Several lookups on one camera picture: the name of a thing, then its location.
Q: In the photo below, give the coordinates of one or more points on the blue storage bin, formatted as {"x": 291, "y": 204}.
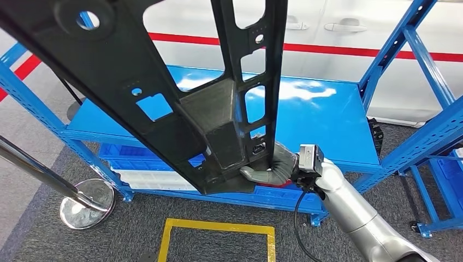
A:
{"x": 452, "y": 180}

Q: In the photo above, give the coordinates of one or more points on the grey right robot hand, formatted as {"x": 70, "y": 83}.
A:
{"x": 284, "y": 164}

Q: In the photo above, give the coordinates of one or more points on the chrome stanchion post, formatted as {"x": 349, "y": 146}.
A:
{"x": 36, "y": 166}

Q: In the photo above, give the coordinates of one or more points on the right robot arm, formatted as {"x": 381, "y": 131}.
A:
{"x": 347, "y": 209}

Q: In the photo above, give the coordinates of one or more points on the blue metal shelf rack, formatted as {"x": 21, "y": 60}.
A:
{"x": 325, "y": 126}

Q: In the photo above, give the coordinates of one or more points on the red barrier belt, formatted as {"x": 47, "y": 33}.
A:
{"x": 21, "y": 72}
{"x": 325, "y": 49}

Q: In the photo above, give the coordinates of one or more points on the long black plastic part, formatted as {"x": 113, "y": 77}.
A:
{"x": 126, "y": 72}

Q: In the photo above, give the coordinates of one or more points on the white plastic bin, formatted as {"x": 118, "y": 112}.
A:
{"x": 159, "y": 186}
{"x": 144, "y": 175}

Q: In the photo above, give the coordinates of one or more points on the blue plastic bin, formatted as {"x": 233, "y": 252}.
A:
{"x": 123, "y": 155}

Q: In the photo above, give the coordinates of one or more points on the blue wheeled metal rack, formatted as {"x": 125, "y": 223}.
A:
{"x": 445, "y": 225}

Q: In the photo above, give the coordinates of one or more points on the white car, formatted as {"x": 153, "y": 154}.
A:
{"x": 188, "y": 54}

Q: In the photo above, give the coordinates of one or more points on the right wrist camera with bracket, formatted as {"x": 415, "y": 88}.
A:
{"x": 311, "y": 157}

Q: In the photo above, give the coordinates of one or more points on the black ribbed block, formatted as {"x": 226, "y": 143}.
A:
{"x": 375, "y": 137}

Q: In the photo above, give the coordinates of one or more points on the red object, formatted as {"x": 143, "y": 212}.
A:
{"x": 278, "y": 184}

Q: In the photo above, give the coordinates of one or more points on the yellow floor tape square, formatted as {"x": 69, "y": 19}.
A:
{"x": 217, "y": 226}

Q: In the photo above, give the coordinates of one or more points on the blue bin with white rim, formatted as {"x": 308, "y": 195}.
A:
{"x": 282, "y": 195}

